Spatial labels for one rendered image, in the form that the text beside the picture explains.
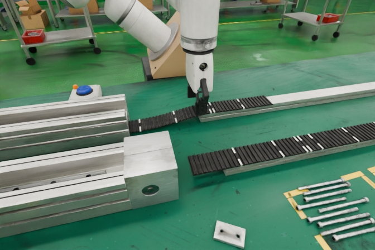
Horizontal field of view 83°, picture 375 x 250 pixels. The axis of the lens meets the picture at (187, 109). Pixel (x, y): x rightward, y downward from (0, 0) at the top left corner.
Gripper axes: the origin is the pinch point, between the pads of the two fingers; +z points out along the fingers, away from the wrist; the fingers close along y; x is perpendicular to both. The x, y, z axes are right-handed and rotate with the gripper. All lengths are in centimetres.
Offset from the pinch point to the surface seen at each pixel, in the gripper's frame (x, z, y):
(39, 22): 197, 74, 452
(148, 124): 13.9, 5.2, -0.5
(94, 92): 28.3, 0.1, 12.1
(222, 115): -7.4, 4.9, -1.8
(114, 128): 22.2, 1.3, -5.0
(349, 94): -51, 4, -2
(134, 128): 17.9, 5.4, -1.1
